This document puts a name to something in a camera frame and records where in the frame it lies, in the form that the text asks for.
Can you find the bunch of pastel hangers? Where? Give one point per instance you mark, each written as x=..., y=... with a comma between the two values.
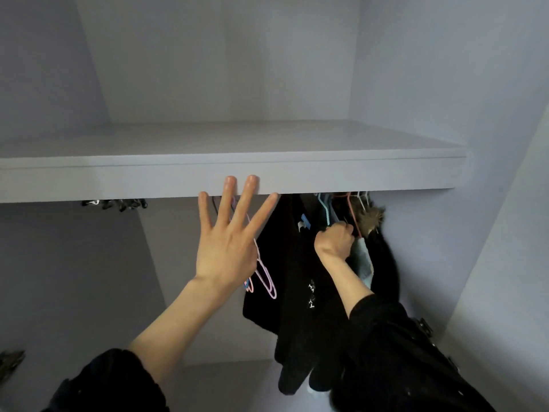
x=268, y=287

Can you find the light blue knit sweater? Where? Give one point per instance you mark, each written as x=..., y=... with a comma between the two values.
x=365, y=266

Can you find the light grey wardrobe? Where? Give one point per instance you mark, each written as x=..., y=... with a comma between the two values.
x=214, y=55

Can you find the grey wardrobe shelf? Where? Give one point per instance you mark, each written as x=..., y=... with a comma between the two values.
x=214, y=154

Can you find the light blue plastic hanger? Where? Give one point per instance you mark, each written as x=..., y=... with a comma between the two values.
x=324, y=208

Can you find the cluster of metal clips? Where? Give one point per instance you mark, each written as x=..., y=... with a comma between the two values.
x=120, y=204

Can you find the person's left hand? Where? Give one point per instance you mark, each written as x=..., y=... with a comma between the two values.
x=227, y=253

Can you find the person's right hand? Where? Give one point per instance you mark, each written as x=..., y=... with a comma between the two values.
x=334, y=242

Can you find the black fur-trimmed jacket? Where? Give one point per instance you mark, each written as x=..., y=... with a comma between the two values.
x=370, y=220

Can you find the black top with blue label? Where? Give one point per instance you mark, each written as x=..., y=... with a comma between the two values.
x=287, y=279

